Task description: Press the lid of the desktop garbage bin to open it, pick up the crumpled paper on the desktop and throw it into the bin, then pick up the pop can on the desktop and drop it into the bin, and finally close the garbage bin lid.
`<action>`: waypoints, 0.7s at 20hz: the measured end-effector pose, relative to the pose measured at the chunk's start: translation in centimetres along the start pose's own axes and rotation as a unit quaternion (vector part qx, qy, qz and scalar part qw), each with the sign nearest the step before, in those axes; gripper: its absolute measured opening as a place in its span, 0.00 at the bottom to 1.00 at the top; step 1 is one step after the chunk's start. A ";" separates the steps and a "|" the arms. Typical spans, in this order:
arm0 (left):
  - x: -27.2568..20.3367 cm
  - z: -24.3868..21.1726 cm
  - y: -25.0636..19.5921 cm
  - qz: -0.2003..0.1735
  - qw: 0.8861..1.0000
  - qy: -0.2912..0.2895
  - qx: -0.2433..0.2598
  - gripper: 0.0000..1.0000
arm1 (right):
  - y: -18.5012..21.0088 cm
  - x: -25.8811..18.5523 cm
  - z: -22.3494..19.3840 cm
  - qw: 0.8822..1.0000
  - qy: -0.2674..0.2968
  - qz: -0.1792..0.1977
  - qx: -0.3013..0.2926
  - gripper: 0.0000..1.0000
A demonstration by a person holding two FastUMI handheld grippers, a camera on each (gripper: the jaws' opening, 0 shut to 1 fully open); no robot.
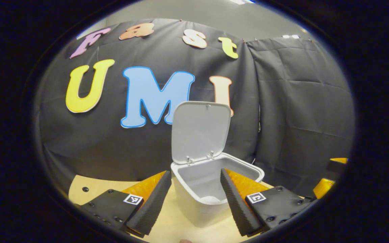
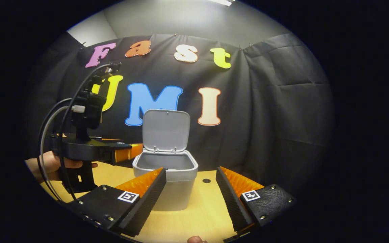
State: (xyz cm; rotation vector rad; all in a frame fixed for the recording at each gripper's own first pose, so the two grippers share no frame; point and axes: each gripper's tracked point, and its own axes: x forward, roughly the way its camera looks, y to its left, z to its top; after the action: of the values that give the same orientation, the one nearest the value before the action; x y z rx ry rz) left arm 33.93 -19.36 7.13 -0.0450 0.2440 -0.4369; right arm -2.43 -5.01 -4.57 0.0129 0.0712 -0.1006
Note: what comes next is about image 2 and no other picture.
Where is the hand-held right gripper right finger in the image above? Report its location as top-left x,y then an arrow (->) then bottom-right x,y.
216,166 -> 297,233

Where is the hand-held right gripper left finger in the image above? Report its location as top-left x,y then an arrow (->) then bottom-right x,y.
68,168 -> 167,238

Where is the white desktop garbage bin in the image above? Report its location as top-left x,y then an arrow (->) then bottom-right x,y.
133,109 -> 199,212

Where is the wooden desktop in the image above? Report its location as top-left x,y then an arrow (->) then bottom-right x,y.
41,161 -> 259,243

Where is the black backdrop cloth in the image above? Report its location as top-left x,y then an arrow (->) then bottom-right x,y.
26,32 -> 333,199

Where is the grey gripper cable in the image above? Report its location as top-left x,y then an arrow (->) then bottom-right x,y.
41,105 -> 85,200

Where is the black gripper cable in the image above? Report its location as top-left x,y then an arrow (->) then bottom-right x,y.
37,64 -> 114,203

